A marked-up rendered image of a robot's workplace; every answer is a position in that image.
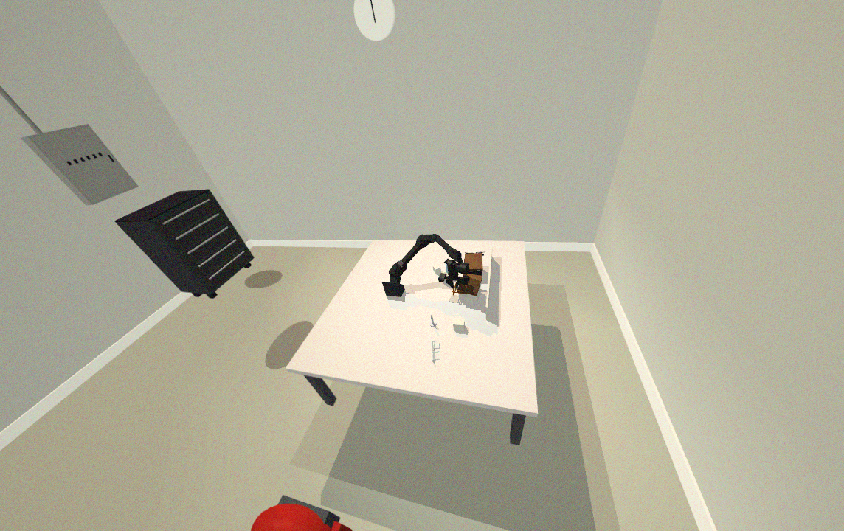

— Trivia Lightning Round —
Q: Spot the brown flat slab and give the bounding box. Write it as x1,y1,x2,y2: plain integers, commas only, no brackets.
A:
464,253,483,276
457,274,482,302

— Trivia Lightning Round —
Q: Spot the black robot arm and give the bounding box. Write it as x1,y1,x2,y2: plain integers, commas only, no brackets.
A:
389,234,469,284

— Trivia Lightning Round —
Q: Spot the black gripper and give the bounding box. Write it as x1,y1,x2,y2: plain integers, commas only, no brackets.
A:
438,271,470,289

